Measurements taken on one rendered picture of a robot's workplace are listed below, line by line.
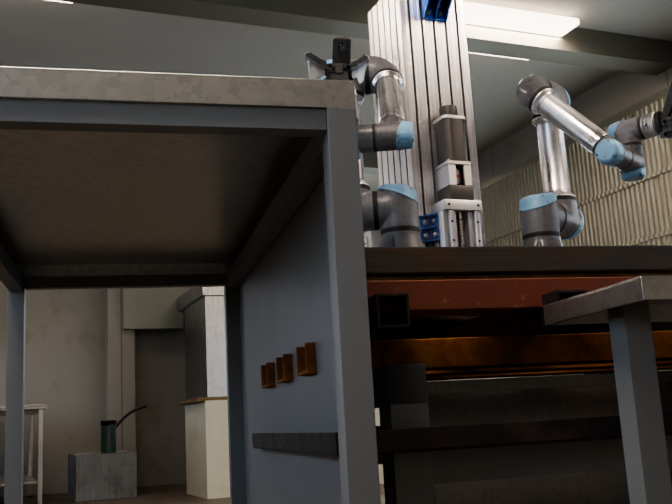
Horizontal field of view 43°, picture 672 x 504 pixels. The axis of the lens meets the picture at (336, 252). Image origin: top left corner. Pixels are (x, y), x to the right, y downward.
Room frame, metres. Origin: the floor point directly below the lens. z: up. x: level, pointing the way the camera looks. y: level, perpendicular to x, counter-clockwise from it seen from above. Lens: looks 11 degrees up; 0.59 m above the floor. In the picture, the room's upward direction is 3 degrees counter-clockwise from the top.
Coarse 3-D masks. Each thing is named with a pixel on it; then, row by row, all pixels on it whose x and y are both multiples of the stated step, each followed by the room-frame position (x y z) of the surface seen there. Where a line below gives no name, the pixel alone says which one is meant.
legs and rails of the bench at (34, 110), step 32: (0, 128) 1.03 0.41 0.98; (32, 128) 1.04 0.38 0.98; (64, 128) 1.04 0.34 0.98; (96, 128) 1.05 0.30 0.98; (128, 128) 1.06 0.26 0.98; (160, 128) 1.06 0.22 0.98; (192, 128) 1.07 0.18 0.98; (224, 128) 1.08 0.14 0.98; (256, 128) 1.08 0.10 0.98; (288, 128) 1.09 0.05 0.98; (320, 128) 1.10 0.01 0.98; (0, 256) 1.80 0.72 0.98; (32, 288) 2.21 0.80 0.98; (64, 288) 2.24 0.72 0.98; (96, 288) 2.27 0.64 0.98
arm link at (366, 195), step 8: (368, 72) 2.42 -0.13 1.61; (368, 80) 2.43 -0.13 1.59; (360, 88) 2.45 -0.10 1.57; (368, 88) 2.45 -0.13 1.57; (360, 96) 2.45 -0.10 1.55; (360, 104) 2.48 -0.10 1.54; (360, 120) 2.48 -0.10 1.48; (360, 160) 2.45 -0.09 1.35; (360, 168) 2.45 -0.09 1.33; (360, 176) 2.45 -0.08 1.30; (368, 184) 2.46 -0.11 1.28; (368, 192) 2.45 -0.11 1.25; (368, 200) 2.42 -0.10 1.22; (368, 208) 2.42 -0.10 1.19; (368, 216) 2.43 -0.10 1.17; (368, 224) 2.44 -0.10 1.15
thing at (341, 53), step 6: (336, 42) 2.02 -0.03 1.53; (342, 42) 2.02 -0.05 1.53; (348, 42) 2.02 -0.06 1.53; (336, 48) 2.03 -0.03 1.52; (342, 48) 2.03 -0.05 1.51; (348, 48) 2.03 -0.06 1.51; (336, 54) 2.04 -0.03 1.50; (342, 54) 2.04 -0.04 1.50; (348, 54) 2.04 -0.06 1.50; (336, 60) 2.05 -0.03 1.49; (342, 60) 2.04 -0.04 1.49; (348, 60) 2.04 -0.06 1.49
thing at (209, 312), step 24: (192, 288) 9.24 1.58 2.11; (216, 288) 8.89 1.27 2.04; (192, 312) 9.41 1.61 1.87; (216, 312) 8.91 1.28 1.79; (192, 336) 9.43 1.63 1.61; (216, 336) 8.91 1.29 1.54; (192, 360) 9.46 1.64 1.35; (216, 360) 8.90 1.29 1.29; (192, 384) 9.48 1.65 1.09; (216, 384) 8.90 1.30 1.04
